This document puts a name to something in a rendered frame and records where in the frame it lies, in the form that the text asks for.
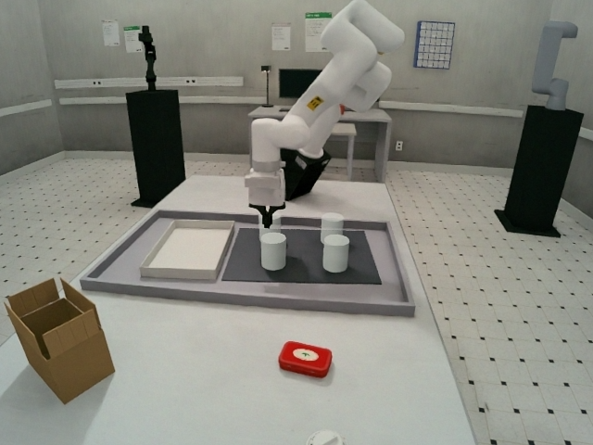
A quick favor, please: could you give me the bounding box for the brown cardboard box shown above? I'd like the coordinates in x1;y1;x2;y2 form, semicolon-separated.
4;277;116;405

